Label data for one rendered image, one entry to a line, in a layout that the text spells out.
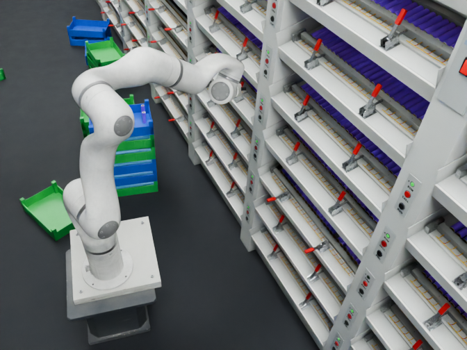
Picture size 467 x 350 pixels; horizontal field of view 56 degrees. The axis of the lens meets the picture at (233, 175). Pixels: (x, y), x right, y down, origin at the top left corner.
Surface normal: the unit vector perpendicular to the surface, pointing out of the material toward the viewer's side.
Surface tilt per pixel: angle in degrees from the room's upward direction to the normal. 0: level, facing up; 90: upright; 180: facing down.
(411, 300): 18
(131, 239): 4
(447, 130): 90
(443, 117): 90
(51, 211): 0
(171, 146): 0
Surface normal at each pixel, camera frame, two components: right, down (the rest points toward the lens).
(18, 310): 0.07, -0.73
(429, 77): -0.21, -0.62
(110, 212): 0.72, 0.15
